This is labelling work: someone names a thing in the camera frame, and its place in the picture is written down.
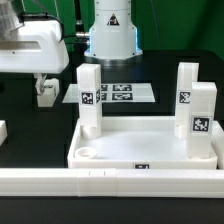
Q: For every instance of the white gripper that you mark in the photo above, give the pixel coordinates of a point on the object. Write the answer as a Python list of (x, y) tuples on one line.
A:
[(37, 48)]

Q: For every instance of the white desk top tray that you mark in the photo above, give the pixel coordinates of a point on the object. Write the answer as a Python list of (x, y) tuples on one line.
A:
[(135, 143)]

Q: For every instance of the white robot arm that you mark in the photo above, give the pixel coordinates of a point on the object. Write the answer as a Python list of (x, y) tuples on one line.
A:
[(113, 36)]

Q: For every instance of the white left fence block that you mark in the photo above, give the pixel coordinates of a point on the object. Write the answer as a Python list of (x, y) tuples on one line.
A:
[(3, 131)]

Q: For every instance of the white fence block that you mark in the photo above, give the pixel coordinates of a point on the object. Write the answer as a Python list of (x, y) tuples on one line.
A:
[(3, 131), (218, 143)]

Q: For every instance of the fiducial marker sheet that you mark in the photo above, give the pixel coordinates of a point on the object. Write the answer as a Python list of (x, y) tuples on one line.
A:
[(110, 93)]

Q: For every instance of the white front fence bar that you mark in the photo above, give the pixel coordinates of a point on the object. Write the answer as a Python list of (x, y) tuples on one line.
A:
[(111, 182)]

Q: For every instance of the white right fence block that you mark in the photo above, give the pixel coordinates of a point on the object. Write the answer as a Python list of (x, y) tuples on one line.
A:
[(218, 143)]

